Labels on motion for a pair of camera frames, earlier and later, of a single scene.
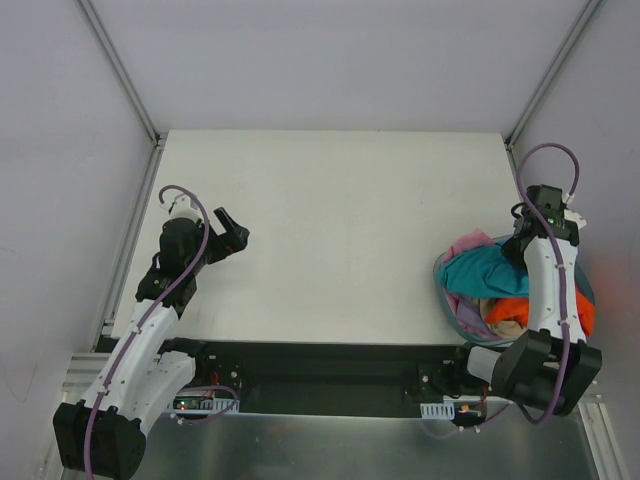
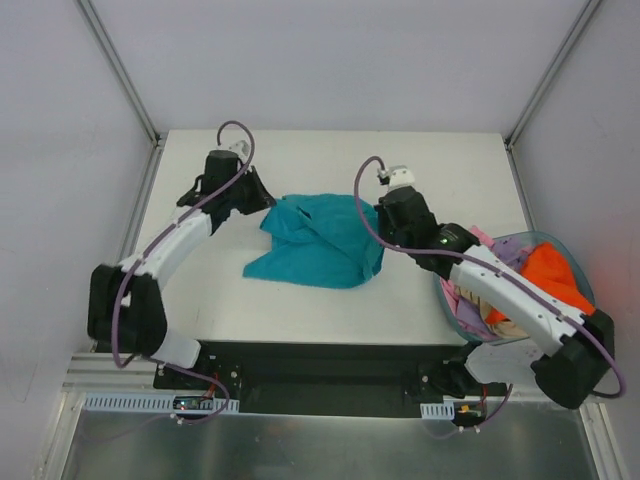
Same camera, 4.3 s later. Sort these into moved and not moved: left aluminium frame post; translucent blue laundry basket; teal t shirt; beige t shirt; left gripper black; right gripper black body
Moved: left gripper black; teal t shirt; right gripper black body
Not moved: beige t shirt; left aluminium frame post; translucent blue laundry basket
